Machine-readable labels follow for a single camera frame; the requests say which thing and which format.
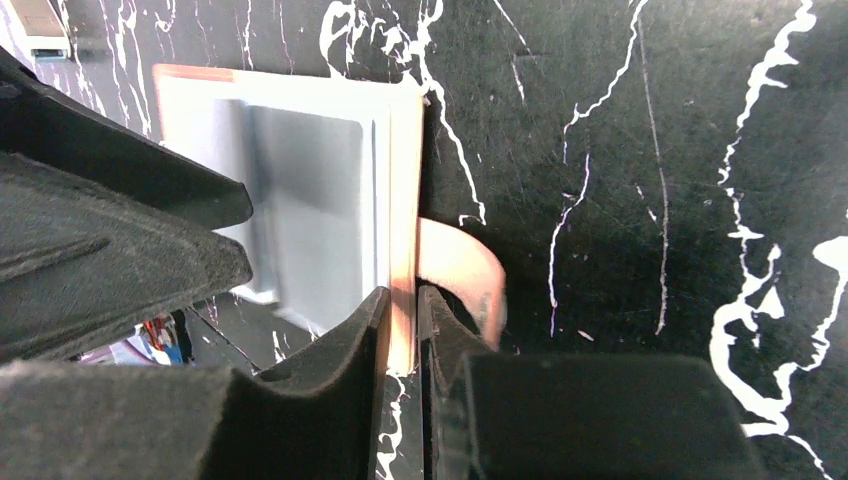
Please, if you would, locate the brown leather card holder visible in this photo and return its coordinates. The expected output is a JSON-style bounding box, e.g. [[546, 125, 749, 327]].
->
[[153, 64, 507, 375]]

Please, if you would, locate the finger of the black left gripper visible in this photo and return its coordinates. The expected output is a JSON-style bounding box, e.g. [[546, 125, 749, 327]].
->
[[1, 51, 253, 229], [1, 153, 252, 361]]

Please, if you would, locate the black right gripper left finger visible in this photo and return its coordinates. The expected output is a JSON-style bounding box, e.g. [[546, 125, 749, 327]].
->
[[198, 287, 391, 479]]

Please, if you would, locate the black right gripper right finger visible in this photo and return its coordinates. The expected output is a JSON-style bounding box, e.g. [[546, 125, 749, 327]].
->
[[418, 285, 517, 479]]

